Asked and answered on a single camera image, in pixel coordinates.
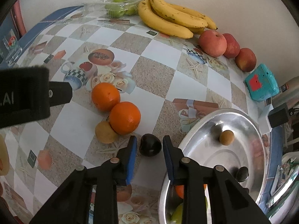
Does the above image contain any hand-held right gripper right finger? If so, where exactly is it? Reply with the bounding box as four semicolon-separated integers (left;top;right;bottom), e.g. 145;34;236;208
163;135;272;224

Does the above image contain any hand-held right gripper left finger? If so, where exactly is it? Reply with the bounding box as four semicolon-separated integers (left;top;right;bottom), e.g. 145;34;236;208
29;135;137;224

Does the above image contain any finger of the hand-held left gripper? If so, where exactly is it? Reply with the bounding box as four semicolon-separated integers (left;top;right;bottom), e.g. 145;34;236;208
49;82;73;106

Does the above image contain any dark plum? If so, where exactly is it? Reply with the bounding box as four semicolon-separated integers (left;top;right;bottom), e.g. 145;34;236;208
235;166;249;182
139;133;162;157

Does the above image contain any orange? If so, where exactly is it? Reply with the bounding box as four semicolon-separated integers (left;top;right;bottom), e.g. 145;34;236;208
175;184;208;199
109;101;142;135
91;82;121;112

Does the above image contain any round metal plate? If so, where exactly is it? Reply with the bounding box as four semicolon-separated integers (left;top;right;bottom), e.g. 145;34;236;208
158;107;268;224

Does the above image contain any yellow-green round fruit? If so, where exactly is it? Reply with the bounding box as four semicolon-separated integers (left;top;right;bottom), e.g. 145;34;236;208
170;202;184;223

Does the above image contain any small brown round fruit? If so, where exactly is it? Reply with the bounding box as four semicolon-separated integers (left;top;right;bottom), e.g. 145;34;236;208
219;130;235;146
95;121;119;144

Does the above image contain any clear glass mug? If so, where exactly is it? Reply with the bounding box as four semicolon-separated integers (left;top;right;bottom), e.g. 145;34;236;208
0;29;22;66

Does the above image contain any pink upright bar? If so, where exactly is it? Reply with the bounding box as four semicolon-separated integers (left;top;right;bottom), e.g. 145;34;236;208
13;1;26;39

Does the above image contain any printed checkered tablecloth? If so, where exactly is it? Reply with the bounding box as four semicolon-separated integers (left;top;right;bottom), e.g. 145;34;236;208
0;3;281;224

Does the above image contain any clear plastic bag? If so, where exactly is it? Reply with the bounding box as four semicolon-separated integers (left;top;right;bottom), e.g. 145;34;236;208
84;0;141;18

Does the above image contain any small white box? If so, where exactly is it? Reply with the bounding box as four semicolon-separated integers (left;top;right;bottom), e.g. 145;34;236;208
258;105;274;133

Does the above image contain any printed paper packet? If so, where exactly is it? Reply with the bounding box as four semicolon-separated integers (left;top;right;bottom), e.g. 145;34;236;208
266;152;299;208

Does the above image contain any black power adapter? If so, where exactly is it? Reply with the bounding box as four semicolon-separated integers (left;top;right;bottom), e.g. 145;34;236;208
268;104;290;128

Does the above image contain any teal box with red patch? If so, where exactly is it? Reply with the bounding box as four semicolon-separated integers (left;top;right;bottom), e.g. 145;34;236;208
244;63;279;102

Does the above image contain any yellow banana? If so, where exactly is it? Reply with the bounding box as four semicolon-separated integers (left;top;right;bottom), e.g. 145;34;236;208
150;0;208;28
168;3;218;34
138;0;194;39

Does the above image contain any red apple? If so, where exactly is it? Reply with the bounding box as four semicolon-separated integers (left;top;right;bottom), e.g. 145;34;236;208
235;48;257;73
198;30;227;57
222;33;241;59

